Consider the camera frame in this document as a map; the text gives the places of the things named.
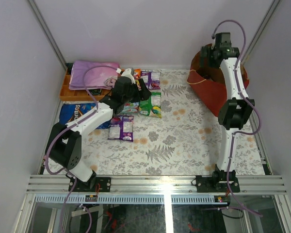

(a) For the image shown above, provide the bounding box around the green candy bag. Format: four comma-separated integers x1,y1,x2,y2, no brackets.
139,92,162,118

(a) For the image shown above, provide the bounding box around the purple candy bag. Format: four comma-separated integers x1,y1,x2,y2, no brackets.
141,70,161,90
108,116,134,142

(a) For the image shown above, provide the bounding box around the teal mint candy bag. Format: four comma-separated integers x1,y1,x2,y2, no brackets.
120,102,140,114

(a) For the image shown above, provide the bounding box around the orange lemon candy bag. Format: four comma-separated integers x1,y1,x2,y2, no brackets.
133,69,141,80

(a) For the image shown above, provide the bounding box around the red paper bag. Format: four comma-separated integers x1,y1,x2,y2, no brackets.
186,43,250,117

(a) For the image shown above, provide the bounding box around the blue chips snack bag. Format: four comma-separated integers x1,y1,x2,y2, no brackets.
59,102,113,130

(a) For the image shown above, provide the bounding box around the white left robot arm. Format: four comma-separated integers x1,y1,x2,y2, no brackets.
45,76,151,192

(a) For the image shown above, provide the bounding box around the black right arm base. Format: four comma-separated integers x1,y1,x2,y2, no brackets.
195,170,240,193

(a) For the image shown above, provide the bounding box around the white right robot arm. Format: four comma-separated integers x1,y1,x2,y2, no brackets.
200,33,255,192

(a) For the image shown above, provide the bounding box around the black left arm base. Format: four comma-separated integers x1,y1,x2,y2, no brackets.
66,171,112,193

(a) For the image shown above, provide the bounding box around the purple princess cloth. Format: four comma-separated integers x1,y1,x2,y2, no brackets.
70,60,120,88

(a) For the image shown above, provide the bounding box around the orange wooden tray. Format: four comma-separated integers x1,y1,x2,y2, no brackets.
59,70,112,101

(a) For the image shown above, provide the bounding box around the floral table mat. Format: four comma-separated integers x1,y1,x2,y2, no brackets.
43,69,267,176

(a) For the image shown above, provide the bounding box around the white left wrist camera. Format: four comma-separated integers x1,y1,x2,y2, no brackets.
116,68,136,84

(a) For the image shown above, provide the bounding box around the aluminium front rail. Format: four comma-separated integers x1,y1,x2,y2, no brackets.
26,175,287,195

